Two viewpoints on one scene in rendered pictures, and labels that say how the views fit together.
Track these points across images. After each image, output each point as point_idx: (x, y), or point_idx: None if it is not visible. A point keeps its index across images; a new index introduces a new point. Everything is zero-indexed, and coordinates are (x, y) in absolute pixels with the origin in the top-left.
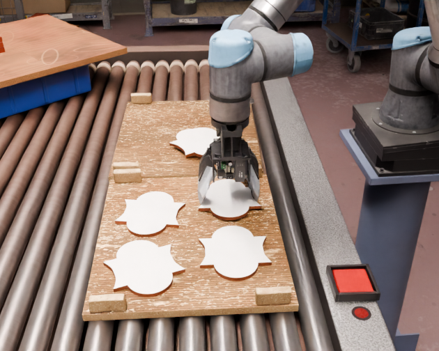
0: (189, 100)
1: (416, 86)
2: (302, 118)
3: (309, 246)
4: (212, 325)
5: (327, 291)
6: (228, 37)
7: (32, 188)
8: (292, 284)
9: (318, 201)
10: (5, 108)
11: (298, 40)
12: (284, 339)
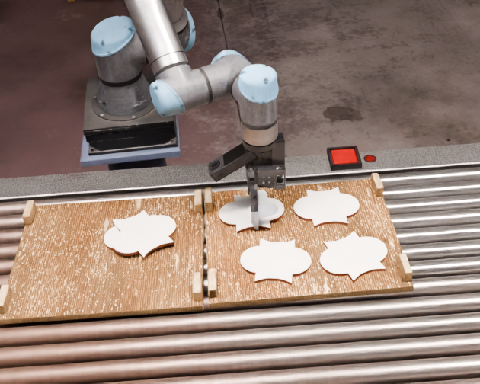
0: (0, 263)
1: (139, 67)
2: (78, 174)
3: (296, 180)
4: (395, 225)
5: (351, 171)
6: (267, 72)
7: (212, 380)
8: (357, 180)
9: (239, 170)
10: None
11: (237, 53)
12: (403, 190)
